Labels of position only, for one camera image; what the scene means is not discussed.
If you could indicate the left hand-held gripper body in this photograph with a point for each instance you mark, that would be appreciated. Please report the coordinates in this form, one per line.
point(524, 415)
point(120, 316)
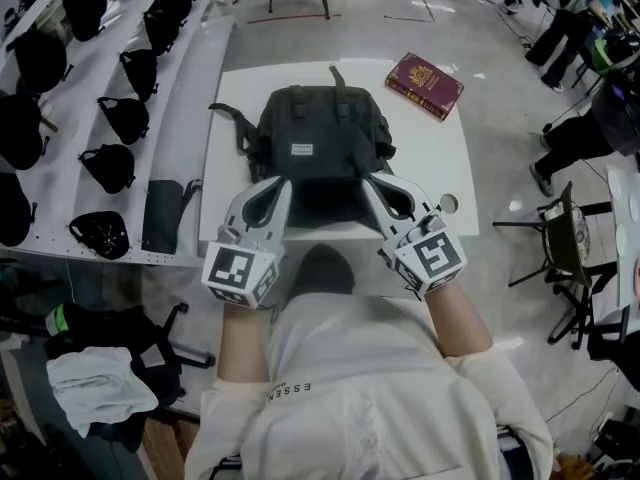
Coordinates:
point(232, 273)

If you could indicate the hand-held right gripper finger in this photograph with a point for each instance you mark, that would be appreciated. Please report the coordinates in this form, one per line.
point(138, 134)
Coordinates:
point(420, 198)
point(386, 220)

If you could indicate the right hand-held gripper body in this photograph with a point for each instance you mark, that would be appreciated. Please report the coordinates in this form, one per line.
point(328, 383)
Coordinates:
point(432, 263)

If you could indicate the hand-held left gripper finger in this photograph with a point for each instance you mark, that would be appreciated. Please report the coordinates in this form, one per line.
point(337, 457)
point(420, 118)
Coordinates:
point(237, 208)
point(280, 218)

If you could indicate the black backpack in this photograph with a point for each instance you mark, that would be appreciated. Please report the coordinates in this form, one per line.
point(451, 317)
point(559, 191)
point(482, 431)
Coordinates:
point(325, 138)

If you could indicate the person's left forearm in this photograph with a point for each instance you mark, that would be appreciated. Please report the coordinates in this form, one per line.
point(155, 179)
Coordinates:
point(245, 343)

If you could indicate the person's right forearm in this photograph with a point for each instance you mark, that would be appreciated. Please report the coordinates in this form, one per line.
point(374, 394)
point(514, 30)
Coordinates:
point(457, 318)

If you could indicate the white table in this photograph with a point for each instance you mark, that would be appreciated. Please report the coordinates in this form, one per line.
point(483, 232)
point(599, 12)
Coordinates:
point(430, 153)

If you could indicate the person's black trousers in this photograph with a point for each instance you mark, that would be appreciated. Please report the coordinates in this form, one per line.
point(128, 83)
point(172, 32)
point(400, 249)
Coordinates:
point(320, 278)

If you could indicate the white metal shelving rack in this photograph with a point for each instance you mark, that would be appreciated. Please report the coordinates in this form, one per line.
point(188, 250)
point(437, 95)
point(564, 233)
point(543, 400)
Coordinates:
point(165, 133)

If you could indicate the dark red ornate book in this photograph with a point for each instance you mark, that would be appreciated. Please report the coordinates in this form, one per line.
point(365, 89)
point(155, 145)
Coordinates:
point(425, 80)

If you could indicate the black office chair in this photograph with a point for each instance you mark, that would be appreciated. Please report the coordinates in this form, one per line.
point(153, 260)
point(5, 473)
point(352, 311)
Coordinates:
point(115, 328)

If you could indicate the rows of black caps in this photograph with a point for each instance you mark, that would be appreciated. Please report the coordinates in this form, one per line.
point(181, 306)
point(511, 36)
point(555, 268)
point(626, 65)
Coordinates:
point(110, 168)

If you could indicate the black chair with patterned cushion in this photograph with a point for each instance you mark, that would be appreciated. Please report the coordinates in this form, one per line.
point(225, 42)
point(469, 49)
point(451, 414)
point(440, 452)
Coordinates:
point(570, 238)

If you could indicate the person's cream shirt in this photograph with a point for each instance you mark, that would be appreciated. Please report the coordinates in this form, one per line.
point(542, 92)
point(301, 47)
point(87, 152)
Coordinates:
point(370, 393)

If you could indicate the black swivel chair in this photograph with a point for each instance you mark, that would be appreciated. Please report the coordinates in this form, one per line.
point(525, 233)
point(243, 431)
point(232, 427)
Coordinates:
point(585, 313)

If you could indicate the light grey garment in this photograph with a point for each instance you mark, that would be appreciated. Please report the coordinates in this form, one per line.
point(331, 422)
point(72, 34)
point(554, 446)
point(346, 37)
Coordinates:
point(100, 388)

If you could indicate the green white plastic bag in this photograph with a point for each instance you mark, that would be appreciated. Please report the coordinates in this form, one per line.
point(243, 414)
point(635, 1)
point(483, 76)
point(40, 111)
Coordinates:
point(57, 318)

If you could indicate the white narrow desk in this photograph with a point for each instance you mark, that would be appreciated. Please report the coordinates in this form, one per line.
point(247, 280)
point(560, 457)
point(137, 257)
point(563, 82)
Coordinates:
point(625, 208)

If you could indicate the pink plate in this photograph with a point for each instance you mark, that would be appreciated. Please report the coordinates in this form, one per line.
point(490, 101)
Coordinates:
point(638, 275)

